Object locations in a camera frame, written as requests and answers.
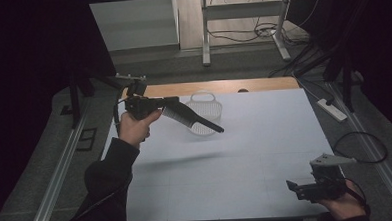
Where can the white metal stand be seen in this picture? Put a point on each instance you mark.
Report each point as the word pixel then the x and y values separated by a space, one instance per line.
pixel 243 10

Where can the white table cover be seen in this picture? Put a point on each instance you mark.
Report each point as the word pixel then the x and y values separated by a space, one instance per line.
pixel 236 168

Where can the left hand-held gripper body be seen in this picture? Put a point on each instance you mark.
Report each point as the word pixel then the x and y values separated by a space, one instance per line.
pixel 140 106

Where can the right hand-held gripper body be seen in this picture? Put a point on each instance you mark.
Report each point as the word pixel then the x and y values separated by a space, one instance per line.
pixel 324 185

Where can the aluminium rail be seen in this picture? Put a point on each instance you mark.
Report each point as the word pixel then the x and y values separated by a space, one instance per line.
pixel 379 162
pixel 58 176

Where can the small dark round object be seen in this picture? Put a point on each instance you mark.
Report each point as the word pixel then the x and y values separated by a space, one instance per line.
pixel 243 90

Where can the black floor frame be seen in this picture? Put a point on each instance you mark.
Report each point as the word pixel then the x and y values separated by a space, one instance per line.
pixel 86 139

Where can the white plastic basket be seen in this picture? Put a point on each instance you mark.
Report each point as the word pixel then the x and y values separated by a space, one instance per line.
pixel 208 108

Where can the black plug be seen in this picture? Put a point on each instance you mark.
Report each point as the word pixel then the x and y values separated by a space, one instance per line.
pixel 330 101

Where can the white board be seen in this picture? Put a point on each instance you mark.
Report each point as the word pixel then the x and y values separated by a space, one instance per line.
pixel 133 23

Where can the black stand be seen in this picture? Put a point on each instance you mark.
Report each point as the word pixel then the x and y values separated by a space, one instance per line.
pixel 76 95
pixel 346 80

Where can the dark curtain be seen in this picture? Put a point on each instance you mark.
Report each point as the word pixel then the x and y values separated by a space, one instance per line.
pixel 375 49
pixel 31 47

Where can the white power strip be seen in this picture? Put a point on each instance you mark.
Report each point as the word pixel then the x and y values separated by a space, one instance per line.
pixel 332 110

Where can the person's left hand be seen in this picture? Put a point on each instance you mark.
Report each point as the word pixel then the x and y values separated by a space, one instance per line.
pixel 134 129

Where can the wooden table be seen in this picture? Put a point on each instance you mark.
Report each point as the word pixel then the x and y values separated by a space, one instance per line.
pixel 216 87

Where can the person's right hand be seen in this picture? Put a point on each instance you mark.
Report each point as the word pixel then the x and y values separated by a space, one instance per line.
pixel 345 205

